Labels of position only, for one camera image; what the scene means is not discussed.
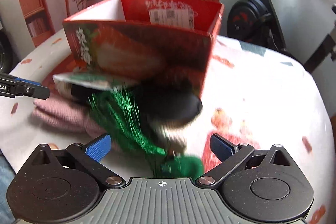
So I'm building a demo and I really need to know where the pink knitted cloth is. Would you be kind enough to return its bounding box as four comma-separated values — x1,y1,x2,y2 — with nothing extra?
33,95,106,139

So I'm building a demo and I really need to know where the green tasselled soft object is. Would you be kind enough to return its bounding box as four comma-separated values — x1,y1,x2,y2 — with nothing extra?
88,90,204,180

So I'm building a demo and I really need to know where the black soft object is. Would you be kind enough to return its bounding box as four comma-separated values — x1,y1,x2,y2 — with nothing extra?
71,74,203,127

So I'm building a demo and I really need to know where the red strawberry cardboard box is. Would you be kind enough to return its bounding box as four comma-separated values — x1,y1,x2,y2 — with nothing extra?
63,0,224,96

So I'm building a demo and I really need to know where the black exercise bike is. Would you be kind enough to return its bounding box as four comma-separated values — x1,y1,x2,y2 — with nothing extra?
227,0,335,73

